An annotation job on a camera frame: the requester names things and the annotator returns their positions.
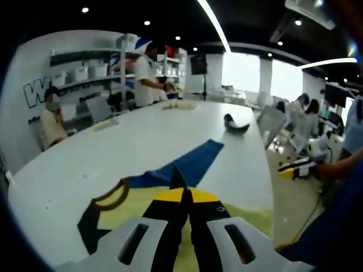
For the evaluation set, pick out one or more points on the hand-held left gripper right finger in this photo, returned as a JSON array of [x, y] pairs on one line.
[[207, 221]]

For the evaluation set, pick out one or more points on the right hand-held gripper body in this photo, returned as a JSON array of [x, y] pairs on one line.
[[319, 148]]

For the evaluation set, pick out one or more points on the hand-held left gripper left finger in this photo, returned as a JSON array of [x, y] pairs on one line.
[[167, 221]]

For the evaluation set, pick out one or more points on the yellow garment with dark sleeves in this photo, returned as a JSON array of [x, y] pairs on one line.
[[136, 204]]

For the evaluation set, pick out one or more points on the grey office chair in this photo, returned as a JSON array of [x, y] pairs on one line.
[[272, 124], [99, 109]]

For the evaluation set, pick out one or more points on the person's blue shirt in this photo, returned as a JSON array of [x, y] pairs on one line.
[[326, 226]]

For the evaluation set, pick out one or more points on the black curved object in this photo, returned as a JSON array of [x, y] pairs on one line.
[[235, 127]]

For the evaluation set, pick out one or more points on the pale yellow folded cloth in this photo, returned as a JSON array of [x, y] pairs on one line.
[[105, 124]]

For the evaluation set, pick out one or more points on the beige cloth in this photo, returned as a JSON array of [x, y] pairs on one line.
[[181, 106]]

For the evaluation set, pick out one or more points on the ceiling air conditioner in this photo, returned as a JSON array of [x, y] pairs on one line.
[[312, 12]]

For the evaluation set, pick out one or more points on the black screen on stand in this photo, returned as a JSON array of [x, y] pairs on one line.
[[198, 63]]

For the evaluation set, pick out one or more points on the grey metal shelf rack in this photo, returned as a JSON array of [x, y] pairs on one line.
[[122, 73]]

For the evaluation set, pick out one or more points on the linear ceiling light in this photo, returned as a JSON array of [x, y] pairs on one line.
[[218, 25]]

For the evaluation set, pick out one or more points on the white storage bin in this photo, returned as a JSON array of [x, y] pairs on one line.
[[98, 71], [78, 73], [59, 79]]

